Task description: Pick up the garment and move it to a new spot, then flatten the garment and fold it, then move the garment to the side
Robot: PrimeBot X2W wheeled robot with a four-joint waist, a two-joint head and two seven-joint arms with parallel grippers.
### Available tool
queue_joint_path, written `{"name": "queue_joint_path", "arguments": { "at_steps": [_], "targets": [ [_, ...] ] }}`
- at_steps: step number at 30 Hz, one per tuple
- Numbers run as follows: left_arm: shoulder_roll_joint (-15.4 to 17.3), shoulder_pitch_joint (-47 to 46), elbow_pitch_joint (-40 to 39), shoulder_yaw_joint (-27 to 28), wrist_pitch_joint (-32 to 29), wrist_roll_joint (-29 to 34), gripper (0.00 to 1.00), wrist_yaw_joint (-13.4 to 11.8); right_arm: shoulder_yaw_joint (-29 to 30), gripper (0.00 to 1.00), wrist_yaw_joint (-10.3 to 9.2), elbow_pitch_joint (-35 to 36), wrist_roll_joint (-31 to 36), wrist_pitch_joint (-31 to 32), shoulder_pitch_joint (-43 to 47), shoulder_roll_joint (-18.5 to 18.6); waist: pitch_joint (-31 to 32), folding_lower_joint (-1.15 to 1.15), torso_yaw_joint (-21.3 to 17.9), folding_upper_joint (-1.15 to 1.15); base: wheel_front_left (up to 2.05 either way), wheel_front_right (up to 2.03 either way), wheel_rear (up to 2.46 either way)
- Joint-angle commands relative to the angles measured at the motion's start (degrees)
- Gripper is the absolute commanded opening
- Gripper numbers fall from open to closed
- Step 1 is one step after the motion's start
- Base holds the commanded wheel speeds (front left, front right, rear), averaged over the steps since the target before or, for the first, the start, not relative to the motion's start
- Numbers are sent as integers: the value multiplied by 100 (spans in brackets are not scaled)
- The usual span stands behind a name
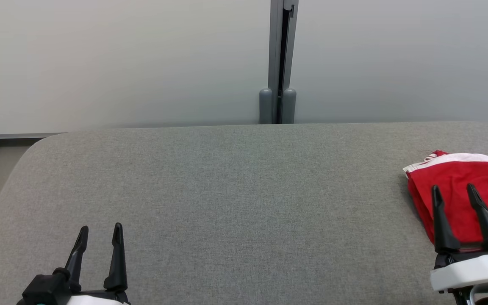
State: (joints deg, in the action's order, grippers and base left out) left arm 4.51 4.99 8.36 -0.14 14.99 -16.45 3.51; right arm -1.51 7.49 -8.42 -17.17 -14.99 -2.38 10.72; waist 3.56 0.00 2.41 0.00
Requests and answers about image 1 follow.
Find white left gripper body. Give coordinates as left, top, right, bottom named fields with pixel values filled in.
left=64, top=290, right=131, bottom=305

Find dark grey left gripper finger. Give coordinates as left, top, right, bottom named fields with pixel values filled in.
left=64, top=226, right=89, bottom=292
left=103, top=223, right=128, bottom=291

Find red shorts with white hem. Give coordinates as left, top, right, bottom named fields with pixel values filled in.
left=407, top=153, right=488, bottom=245

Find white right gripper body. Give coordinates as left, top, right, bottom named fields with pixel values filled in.
left=430, top=250, right=488, bottom=293

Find grey partition post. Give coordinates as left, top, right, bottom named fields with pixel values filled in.
left=268, top=0, right=299, bottom=124

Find grey cylindrical partition foot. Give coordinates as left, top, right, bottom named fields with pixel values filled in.
left=281, top=88, right=297, bottom=124
left=259, top=88, right=273, bottom=124

